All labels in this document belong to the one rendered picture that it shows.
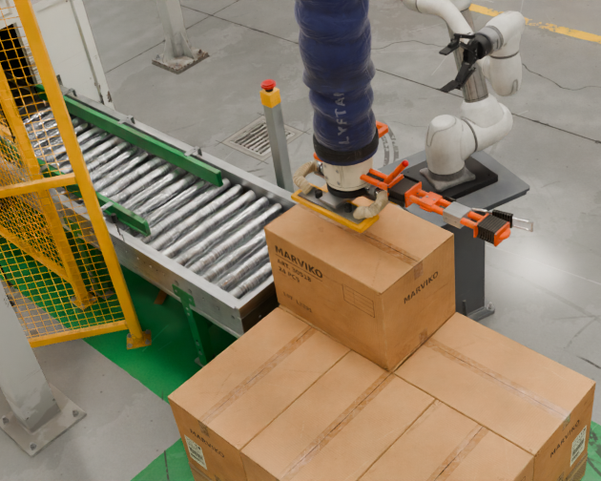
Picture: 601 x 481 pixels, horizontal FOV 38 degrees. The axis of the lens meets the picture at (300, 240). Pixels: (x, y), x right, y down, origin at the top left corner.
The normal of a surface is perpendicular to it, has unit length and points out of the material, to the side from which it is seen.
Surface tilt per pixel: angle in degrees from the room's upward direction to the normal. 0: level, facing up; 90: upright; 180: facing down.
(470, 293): 90
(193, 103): 0
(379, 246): 0
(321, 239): 0
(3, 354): 90
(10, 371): 90
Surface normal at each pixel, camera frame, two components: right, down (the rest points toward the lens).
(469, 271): 0.44, 0.52
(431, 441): -0.12, -0.77
